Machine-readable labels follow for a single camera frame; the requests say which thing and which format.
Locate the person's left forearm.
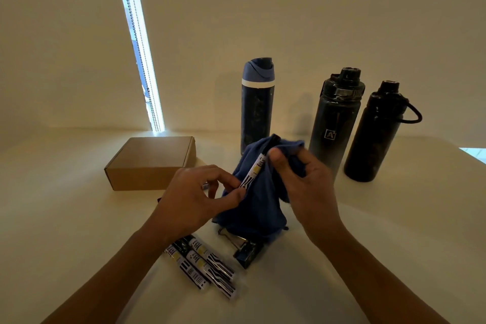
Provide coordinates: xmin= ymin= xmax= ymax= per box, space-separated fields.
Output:
xmin=42 ymin=228 xmax=166 ymax=324

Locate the black white striped marker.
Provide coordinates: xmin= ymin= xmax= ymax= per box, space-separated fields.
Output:
xmin=176 ymin=238 xmax=238 ymax=300
xmin=188 ymin=236 xmax=237 ymax=281
xmin=157 ymin=182 xmax=210 ymax=204
xmin=239 ymin=134 xmax=281 ymax=190

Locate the black bottle with loop handle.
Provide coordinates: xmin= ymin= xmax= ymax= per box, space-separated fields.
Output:
xmin=343 ymin=80 xmax=423 ymax=183

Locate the person's right forearm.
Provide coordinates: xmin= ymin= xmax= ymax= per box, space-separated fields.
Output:
xmin=317 ymin=227 xmax=449 ymax=324

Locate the blue cloth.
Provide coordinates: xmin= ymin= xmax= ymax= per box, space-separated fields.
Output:
xmin=212 ymin=135 xmax=307 ymax=243

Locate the black binder clip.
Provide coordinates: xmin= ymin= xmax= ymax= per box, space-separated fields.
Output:
xmin=217 ymin=227 xmax=265 ymax=270

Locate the navy bottle with blue lid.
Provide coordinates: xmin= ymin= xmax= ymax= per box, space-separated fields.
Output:
xmin=240 ymin=57 xmax=275 ymax=155

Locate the barcode label black marker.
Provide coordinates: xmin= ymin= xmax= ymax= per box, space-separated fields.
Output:
xmin=164 ymin=245 xmax=211 ymax=292

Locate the person's right hand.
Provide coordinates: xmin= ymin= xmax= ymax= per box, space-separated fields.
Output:
xmin=267 ymin=147 xmax=348 ymax=247

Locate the person's left hand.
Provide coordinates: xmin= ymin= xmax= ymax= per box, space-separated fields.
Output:
xmin=142 ymin=165 xmax=247 ymax=247

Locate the brown paper box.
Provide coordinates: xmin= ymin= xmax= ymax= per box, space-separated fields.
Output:
xmin=104 ymin=136 xmax=197 ymax=191

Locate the beaded blind chain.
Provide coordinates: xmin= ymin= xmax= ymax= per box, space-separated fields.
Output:
xmin=115 ymin=0 xmax=162 ymax=132

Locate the black grey gradient bottle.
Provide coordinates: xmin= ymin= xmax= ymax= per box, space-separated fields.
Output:
xmin=308 ymin=67 xmax=366 ymax=180

